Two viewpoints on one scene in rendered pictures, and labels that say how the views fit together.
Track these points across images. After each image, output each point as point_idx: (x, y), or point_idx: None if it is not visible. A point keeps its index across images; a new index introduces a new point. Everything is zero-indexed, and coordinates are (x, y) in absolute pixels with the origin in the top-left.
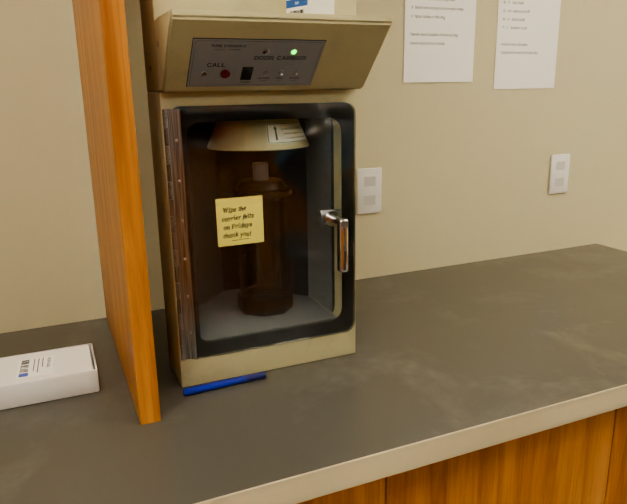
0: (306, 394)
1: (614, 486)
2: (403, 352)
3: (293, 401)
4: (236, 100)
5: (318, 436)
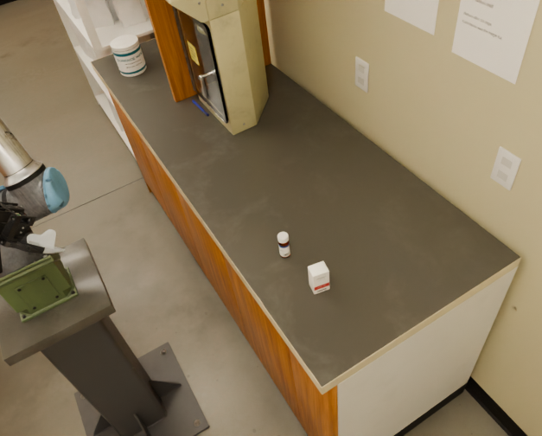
0: (194, 128)
1: (226, 262)
2: (234, 149)
3: (188, 126)
4: None
5: (164, 136)
